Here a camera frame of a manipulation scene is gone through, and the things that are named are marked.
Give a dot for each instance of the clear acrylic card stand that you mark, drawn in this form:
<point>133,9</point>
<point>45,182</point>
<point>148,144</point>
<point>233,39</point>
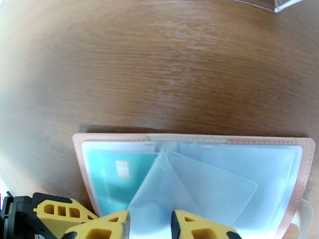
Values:
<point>286,3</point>

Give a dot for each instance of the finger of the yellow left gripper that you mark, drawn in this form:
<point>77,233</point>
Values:
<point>64,211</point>

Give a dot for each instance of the pink leather card holder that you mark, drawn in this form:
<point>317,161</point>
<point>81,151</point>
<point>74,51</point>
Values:
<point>249,166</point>

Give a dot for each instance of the teal plastic card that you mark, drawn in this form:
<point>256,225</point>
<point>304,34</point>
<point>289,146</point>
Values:
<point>107,176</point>

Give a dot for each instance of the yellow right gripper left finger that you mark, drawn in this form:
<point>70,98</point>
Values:
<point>104,227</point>

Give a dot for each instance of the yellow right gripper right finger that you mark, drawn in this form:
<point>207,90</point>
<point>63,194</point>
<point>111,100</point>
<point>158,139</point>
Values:
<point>199,228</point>

